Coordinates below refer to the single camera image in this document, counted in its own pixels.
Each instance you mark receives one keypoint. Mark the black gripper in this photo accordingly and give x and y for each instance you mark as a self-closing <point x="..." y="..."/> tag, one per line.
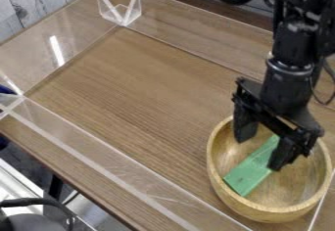
<point x="276" y="104"/>

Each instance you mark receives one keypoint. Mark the green rectangular block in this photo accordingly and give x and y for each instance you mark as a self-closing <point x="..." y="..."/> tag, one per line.
<point x="246" y="176"/>

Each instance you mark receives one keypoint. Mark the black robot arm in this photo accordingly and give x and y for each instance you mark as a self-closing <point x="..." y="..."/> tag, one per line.
<point x="303" y="26"/>

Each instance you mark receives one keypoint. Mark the brown wooden bowl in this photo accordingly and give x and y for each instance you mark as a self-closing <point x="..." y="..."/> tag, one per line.
<point x="288" y="193"/>

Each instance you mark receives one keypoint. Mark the clear acrylic corner bracket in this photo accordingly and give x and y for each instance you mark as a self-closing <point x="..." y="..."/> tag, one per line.
<point x="120" y="14"/>

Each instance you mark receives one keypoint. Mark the clear acrylic barrier wall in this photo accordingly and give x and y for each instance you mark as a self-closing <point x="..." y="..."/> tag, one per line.
<point x="112" y="104"/>

